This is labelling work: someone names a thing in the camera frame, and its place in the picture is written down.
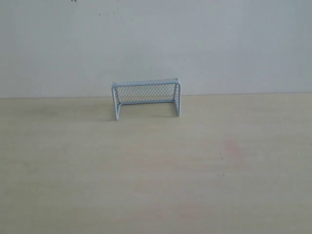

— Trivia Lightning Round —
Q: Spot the white miniature soccer goal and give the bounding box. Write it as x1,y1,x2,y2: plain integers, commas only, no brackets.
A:
111,78,182,120

